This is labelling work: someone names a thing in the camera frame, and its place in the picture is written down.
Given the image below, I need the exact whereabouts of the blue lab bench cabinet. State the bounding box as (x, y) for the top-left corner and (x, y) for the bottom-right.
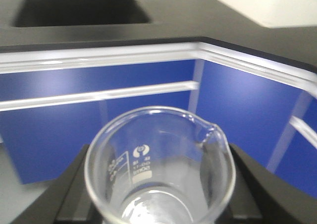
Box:
(0, 42), (317, 196)

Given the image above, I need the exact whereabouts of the black lab sink basin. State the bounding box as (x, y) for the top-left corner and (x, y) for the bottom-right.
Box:
(12, 0), (151, 28)

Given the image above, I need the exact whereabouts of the clear glass beaker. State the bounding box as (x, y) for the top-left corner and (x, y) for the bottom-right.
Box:
(84, 106), (236, 224)

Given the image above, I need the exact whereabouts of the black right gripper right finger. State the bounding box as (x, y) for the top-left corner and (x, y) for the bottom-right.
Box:
(217, 144), (317, 224)

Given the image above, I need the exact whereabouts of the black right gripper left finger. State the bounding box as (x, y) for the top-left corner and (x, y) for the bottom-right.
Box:
(13, 145), (102, 224)

